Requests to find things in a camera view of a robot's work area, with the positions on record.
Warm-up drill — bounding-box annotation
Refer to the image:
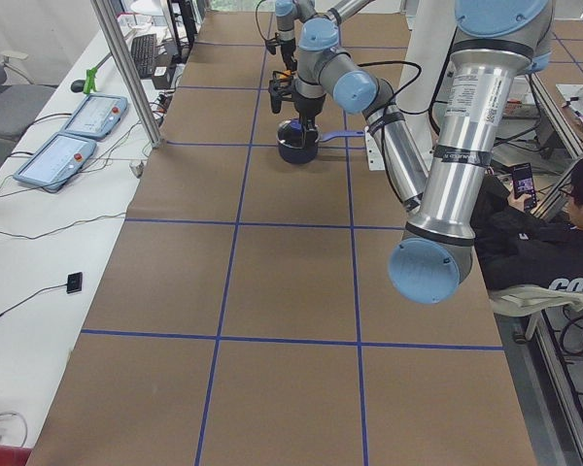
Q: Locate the black smartphone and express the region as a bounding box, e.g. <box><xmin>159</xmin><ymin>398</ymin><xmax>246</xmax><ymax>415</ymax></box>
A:
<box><xmin>511</xmin><ymin>162</ymin><xmax>537</xmax><ymax>211</ymax></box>

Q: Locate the far blue teach pendant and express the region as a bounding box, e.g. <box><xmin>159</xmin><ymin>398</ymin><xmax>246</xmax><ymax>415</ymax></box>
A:
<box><xmin>61</xmin><ymin>93</ymin><xmax>128</xmax><ymax>141</ymax></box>

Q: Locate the near blue teach pendant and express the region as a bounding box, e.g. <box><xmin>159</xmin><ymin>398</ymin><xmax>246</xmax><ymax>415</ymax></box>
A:
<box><xmin>14</xmin><ymin>132</ymin><xmax>97</xmax><ymax>192</ymax></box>

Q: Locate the blue teach pendant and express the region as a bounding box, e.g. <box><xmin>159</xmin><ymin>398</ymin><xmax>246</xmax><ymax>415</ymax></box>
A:
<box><xmin>61</xmin><ymin>93</ymin><xmax>128</xmax><ymax>141</ymax></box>
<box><xmin>14</xmin><ymin>132</ymin><xmax>97</xmax><ymax>192</ymax></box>

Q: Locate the dark blue saucepan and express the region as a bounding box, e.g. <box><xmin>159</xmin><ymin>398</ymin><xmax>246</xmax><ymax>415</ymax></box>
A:
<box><xmin>277</xmin><ymin>119</ymin><xmax>365</xmax><ymax>165</ymax></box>

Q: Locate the yellow plastic corn cob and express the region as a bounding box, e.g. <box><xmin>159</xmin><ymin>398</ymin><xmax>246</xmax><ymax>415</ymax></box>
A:
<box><xmin>281</xmin><ymin>70</ymin><xmax>295</xmax><ymax>80</ymax></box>

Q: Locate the grey office chair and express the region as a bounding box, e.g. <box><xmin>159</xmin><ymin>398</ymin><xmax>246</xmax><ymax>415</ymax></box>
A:
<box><xmin>0</xmin><ymin>64</ymin><xmax>55</xmax><ymax>139</ymax></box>

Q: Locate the green clamp tool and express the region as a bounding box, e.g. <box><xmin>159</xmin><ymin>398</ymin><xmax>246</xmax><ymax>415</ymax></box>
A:
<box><xmin>70</xmin><ymin>67</ymin><xmax>98</xmax><ymax>94</ymax></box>

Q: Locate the glass pot lid blue knob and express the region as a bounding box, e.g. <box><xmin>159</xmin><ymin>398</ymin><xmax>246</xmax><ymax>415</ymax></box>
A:
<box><xmin>277</xmin><ymin>119</ymin><xmax>308</xmax><ymax>149</ymax></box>

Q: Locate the black keyboard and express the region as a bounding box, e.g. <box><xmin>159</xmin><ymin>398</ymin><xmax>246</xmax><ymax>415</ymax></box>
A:
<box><xmin>130</xmin><ymin>34</ymin><xmax>157</xmax><ymax>79</ymax></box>

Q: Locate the white plastic chair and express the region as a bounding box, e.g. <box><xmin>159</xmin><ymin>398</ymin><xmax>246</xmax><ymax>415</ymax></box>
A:
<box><xmin>488</xmin><ymin>285</ymin><xmax>583</xmax><ymax>342</ymax></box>

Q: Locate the small black square sensor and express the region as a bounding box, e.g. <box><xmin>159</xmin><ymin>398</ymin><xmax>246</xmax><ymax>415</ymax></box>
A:
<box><xmin>66</xmin><ymin>272</ymin><xmax>84</xmax><ymax>294</ymax></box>

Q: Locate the seated person in black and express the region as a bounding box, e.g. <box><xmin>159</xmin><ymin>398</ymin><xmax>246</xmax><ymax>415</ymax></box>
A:
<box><xmin>470</xmin><ymin>158</ymin><xmax>583</xmax><ymax>292</ymax></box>

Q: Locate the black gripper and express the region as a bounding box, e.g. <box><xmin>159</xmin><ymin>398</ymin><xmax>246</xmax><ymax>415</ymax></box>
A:
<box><xmin>264</xmin><ymin>33</ymin><xmax>297</xmax><ymax>74</ymax></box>
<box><xmin>268</xmin><ymin>71</ymin><xmax>326</xmax><ymax>147</ymax></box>

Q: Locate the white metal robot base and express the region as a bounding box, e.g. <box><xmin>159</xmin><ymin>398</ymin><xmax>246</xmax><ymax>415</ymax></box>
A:
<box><xmin>396</xmin><ymin>0</ymin><xmax>456</xmax><ymax>166</ymax></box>

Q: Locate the aluminium frame post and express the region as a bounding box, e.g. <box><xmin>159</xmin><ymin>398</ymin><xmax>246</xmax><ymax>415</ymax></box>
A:
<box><xmin>90</xmin><ymin>0</ymin><xmax>161</xmax><ymax>149</ymax></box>

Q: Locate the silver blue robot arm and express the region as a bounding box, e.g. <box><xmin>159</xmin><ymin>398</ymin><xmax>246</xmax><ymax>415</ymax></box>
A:
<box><xmin>266</xmin><ymin>1</ymin><xmax>555</xmax><ymax>304</ymax></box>
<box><xmin>264</xmin><ymin>0</ymin><xmax>372</xmax><ymax>74</ymax></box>

